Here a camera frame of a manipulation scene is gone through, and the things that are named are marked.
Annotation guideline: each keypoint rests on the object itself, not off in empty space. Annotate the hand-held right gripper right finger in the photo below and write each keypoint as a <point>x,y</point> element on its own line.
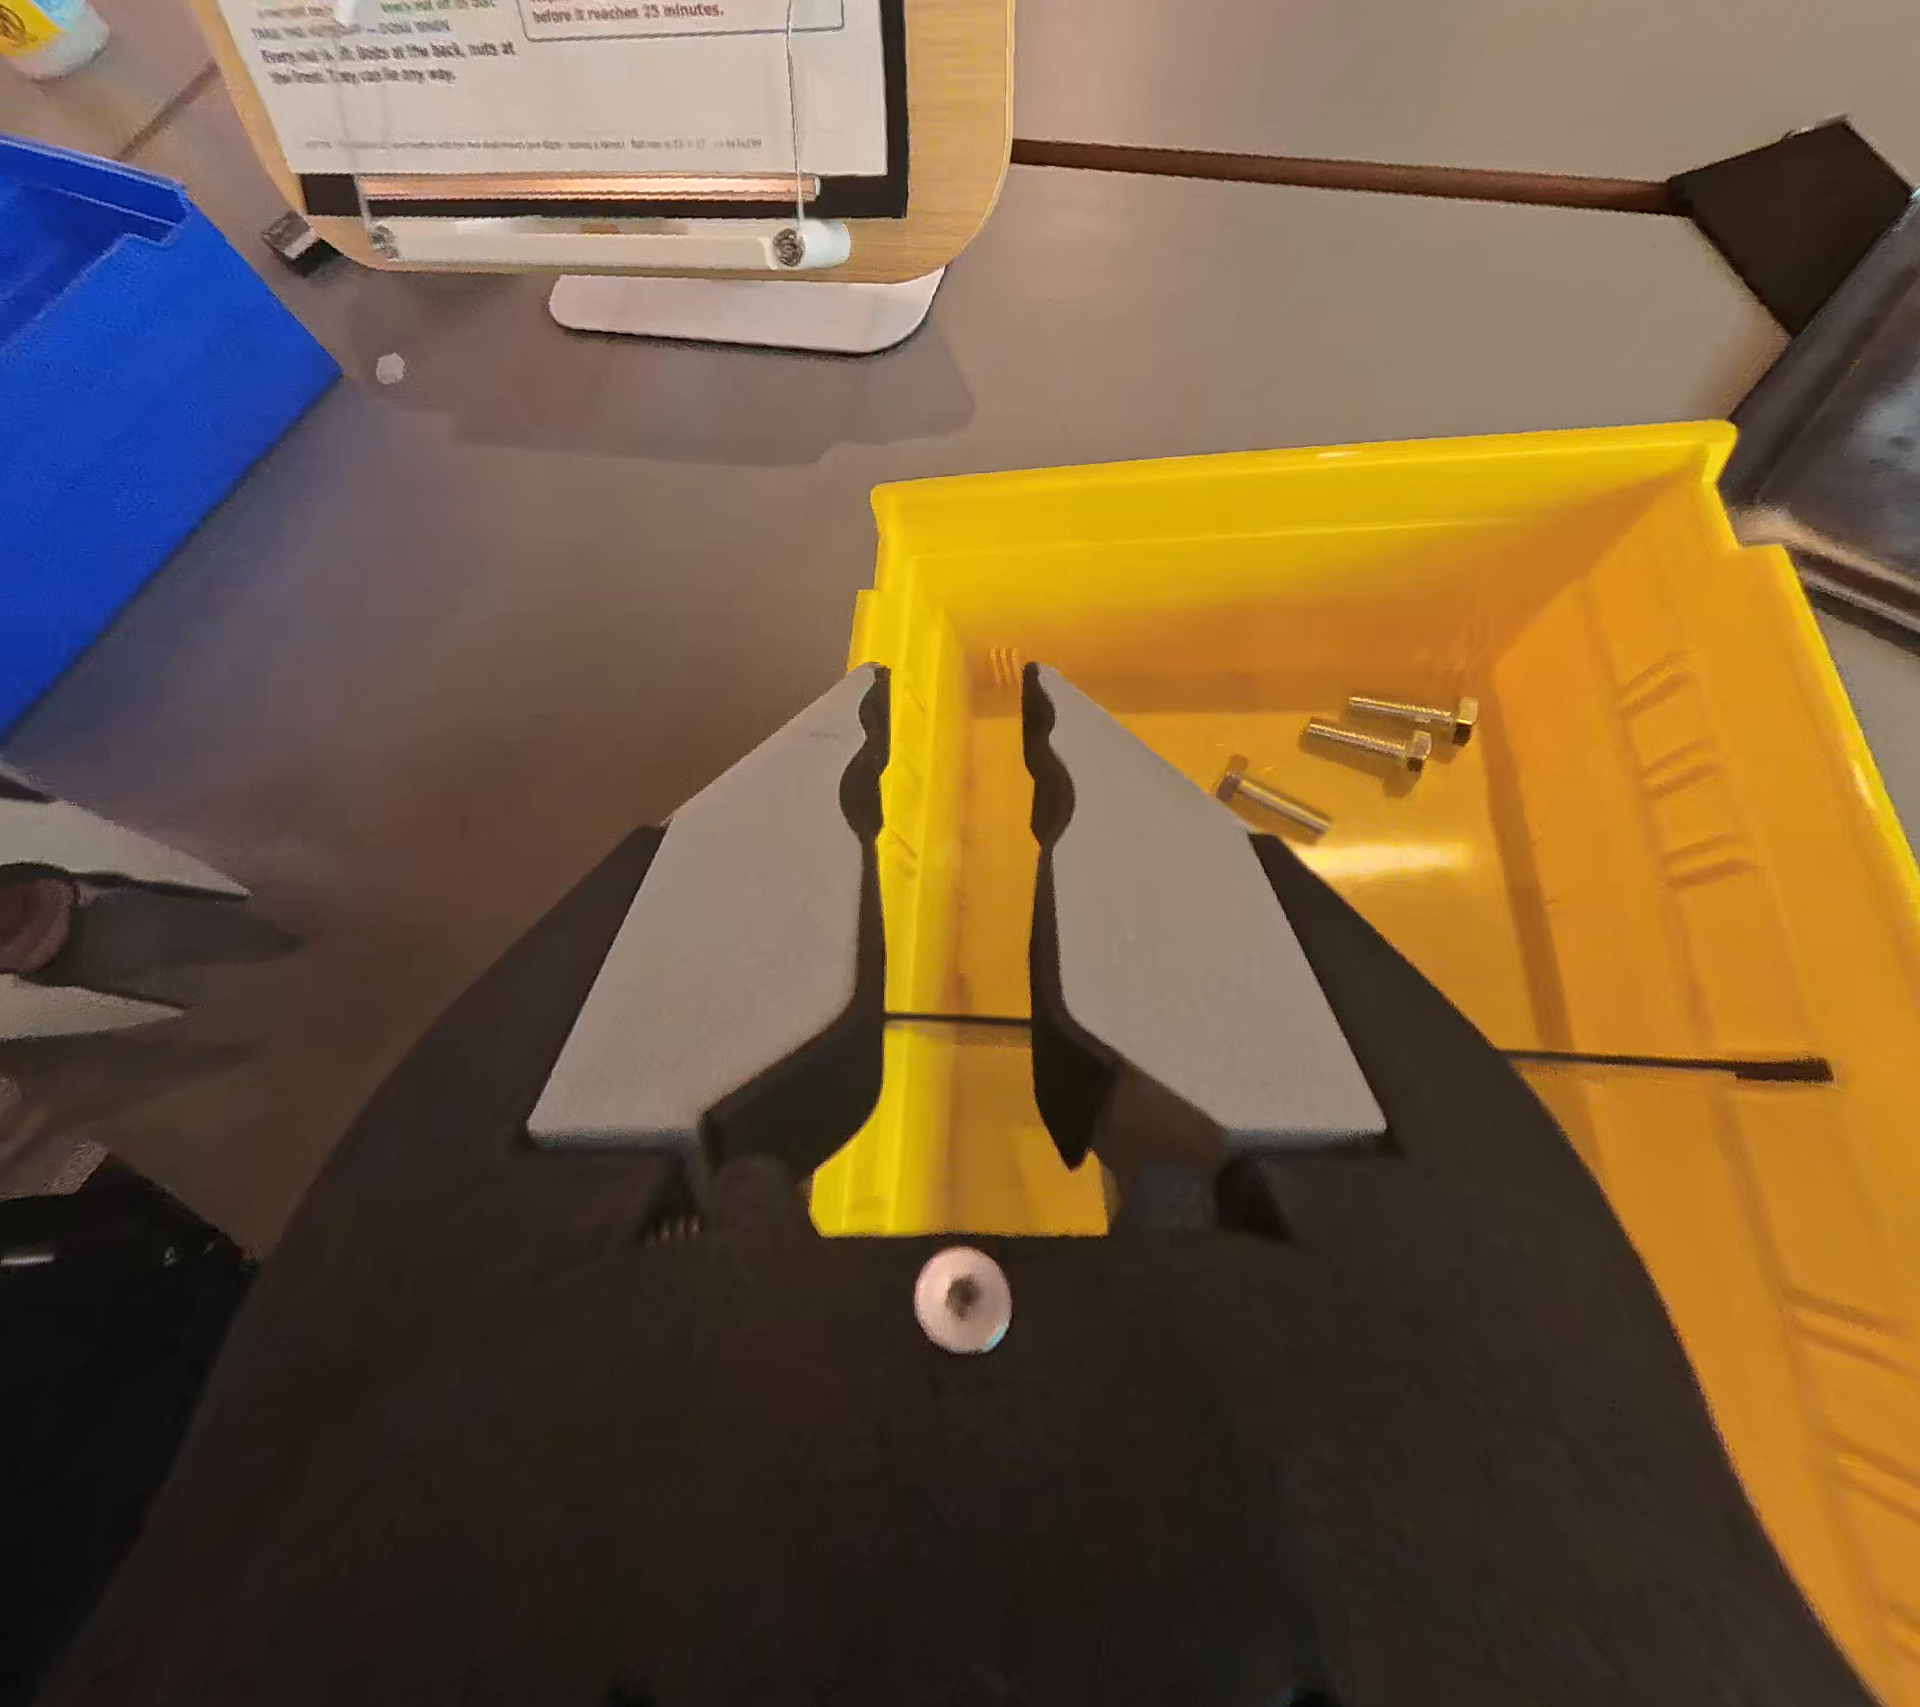
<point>1184,972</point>

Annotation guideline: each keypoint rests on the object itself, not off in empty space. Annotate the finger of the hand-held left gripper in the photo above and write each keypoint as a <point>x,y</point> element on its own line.
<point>75,1010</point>
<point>104,860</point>

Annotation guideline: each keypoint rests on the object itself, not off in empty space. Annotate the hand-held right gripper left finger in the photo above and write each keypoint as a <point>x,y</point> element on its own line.
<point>720,958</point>

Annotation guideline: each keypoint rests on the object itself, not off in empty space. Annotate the metal hex bolt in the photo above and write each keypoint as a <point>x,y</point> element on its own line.
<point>1273,802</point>
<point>1364,742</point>
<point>1411,712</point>

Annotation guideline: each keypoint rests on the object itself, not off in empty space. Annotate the yellow plastic bin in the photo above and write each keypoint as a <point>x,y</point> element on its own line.
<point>1650,868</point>

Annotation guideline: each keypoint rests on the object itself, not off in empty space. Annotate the person's dark pants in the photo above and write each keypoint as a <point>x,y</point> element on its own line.
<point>91,1408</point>

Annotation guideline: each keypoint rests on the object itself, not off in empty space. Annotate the blue plastic bin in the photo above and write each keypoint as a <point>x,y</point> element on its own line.
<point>104,416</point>

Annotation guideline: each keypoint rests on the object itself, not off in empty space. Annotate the small black cube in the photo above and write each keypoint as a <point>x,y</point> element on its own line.
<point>300,242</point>

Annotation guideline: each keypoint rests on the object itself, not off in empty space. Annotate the wooden book stand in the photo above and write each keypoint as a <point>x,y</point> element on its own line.
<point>945,86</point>

